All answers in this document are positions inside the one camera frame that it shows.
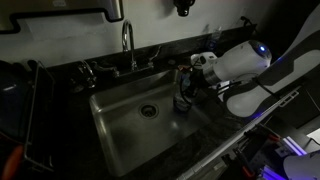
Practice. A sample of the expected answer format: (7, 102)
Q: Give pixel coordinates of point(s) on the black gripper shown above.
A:
(201, 81)

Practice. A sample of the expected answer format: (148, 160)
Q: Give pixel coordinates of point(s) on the white ceramic bowl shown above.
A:
(193, 60)

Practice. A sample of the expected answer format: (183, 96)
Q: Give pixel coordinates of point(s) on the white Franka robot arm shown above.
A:
(240, 63)

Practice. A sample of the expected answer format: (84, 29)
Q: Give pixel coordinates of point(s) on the blue liquid soap bottle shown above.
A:
(213, 39)

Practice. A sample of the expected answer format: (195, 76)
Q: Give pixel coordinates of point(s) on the stainless steel sink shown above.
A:
(133, 133)

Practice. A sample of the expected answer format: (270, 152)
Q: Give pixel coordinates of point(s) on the black dish rack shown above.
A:
(40, 116)

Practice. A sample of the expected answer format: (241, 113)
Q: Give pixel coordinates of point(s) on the chrome faucet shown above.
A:
(128, 36)

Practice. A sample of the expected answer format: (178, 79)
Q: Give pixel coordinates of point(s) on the red black hand tool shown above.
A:
(263, 132)
(245, 163)

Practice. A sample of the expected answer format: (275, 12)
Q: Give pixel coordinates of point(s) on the steel paper towel dispenser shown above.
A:
(115, 10)

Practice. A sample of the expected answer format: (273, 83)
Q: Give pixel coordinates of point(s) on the clear glass cup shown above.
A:
(84, 77)

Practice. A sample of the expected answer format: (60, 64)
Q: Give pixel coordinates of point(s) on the dark blue plate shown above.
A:
(13, 100)

